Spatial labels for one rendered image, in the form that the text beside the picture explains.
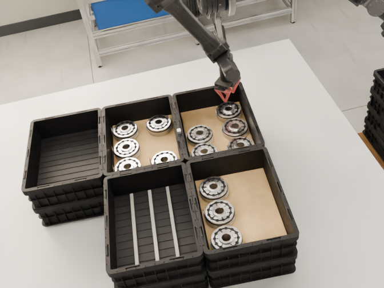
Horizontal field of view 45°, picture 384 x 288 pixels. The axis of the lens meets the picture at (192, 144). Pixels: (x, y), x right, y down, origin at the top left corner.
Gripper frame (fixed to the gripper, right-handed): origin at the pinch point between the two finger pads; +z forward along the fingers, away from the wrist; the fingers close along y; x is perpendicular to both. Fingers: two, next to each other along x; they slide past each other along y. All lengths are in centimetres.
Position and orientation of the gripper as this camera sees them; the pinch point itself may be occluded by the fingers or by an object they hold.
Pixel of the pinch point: (228, 95)
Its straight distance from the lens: 192.6
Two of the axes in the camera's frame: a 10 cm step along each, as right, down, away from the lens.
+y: 5.2, -6.5, 5.5
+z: 1.2, 7.0, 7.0
